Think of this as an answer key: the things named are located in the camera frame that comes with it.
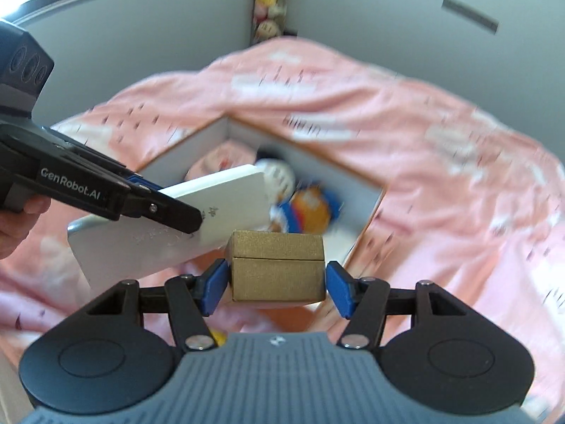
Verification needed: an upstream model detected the grey wall vent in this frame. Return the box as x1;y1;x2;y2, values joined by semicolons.
441;0;500;34

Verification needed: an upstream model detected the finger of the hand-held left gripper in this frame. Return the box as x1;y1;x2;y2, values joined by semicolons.
125;175;164;193
119;183;205;236

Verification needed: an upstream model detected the column of plush toys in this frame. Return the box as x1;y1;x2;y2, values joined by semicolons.
251;0;293;45

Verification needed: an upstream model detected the light pink pouch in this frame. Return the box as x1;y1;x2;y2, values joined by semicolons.
185;140;259;183

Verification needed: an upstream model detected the white box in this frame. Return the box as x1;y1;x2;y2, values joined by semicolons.
67;164;271;290

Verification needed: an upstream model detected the orange cardboard box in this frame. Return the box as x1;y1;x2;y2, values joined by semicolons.
137;112;388;332

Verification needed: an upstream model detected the gold box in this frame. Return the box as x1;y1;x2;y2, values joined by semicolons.
225;230;327;305

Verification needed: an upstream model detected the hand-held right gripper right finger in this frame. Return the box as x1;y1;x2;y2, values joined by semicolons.
326;261;469;349

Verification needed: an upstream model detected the blue and orange plush toy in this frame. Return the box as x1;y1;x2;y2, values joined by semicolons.
269;181;346;235

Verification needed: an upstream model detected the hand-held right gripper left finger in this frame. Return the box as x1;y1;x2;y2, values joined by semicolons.
86;258;231;351

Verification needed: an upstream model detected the person's left hand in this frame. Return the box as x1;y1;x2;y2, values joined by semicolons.
0;196;52;261

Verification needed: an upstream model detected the pink printed blanket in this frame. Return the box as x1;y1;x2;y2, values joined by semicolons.
0;37;565;424

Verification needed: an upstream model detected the black and white plush toy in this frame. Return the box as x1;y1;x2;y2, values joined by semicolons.
255;148;297;201

